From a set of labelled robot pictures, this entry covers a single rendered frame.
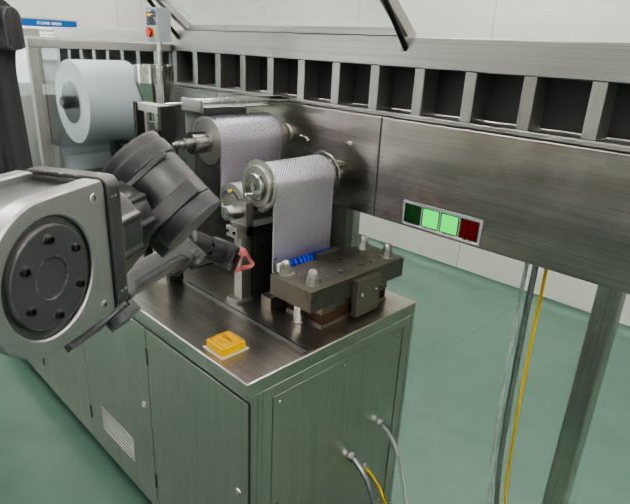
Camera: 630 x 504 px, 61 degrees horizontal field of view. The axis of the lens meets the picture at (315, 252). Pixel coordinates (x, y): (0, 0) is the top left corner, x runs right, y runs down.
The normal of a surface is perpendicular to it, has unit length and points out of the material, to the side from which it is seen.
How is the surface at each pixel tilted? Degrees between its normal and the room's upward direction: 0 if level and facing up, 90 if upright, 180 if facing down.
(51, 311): 90
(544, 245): 90
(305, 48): 90
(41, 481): 0
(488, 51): 90
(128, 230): 79
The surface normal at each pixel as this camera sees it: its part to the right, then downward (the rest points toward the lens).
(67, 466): 0.04, -0.93
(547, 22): -0.70, 0.22
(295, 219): 0.71, 0.29
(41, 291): 0.96, 0.14
